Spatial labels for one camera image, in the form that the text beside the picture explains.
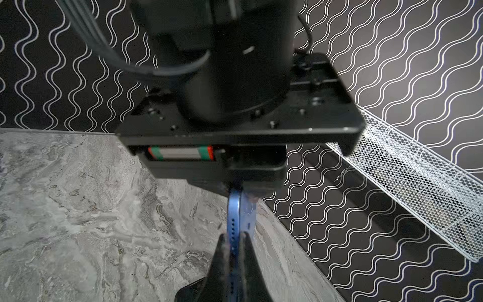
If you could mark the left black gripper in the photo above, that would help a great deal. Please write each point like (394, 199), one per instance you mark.
(252, 154)

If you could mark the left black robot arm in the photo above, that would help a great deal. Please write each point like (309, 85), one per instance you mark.
(230, 93)

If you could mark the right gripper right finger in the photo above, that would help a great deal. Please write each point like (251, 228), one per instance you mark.
(251, 285)

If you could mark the blue phone case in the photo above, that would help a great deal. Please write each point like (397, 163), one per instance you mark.
(242, 212)

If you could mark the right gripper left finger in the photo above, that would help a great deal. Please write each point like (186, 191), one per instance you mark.
(216, 285)

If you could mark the white wire basket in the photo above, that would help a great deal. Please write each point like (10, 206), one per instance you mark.
(440, 194)

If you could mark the black phone case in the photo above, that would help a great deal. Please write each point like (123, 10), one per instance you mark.
(190, 292)

